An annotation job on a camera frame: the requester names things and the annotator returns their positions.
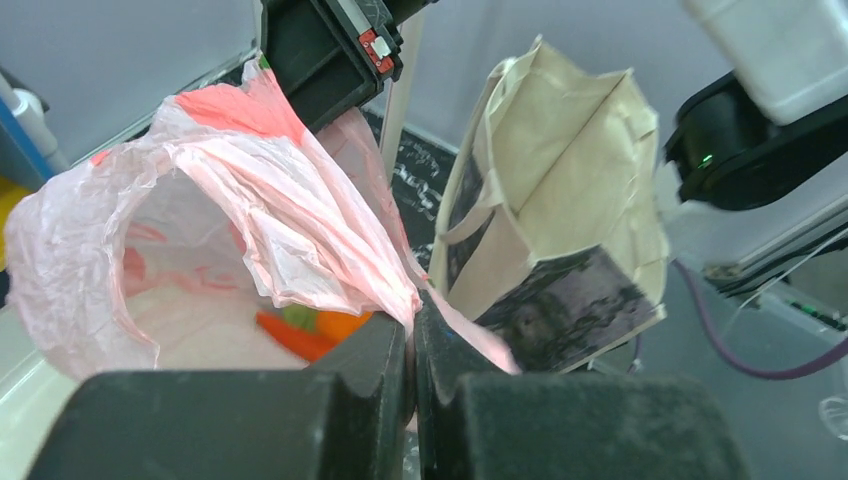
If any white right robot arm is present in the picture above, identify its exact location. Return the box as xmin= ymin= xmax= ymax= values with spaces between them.
xmin=260 ymin=1 xmax=847 ymax=296

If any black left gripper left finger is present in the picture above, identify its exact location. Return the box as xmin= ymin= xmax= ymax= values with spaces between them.
xmin=29 ymin=314 xmax=408 ymax=479

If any orange toy fruit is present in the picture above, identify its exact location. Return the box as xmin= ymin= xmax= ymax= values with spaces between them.
xmin=315 ymin=311 xmax=373 ymax=344

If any white rectangular tray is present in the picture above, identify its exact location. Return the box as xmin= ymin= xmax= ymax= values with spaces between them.
xmin=1 ymin=306 xmax=78 ymax=480

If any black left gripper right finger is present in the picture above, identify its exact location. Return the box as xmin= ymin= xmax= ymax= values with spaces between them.
xmin=414 ymin=292 xmax=750 ymax=479

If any aluminium base frame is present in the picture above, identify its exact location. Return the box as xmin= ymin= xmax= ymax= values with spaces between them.
xmin=704 ymin=220 xmax=847 ymax=309

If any beige canvas tote bag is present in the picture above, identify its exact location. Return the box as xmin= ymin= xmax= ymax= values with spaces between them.
xmin=429 ymin=38 xmax=670 ymax=373

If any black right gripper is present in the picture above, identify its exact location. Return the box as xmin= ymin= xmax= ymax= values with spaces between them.
xmin=261 ymin=0 xmax=430 ymax=133

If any red toy chili pepper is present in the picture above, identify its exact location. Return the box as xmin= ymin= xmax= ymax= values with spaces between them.
xmin=255 ymin=311 xmax=338 ymax=363

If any green toy cabbage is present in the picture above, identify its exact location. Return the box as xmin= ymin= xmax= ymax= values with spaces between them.
xmin=281 ymin=304 xmax=319 ymax=333

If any colourful wooden shelf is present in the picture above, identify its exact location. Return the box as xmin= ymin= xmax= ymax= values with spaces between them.
xmin=1 ymin=101 xmax=54 ymax=267

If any pink plastic grocery bag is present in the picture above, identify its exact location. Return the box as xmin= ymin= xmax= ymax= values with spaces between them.
xmin=3 ymin=58 xmax=521 ymax=382

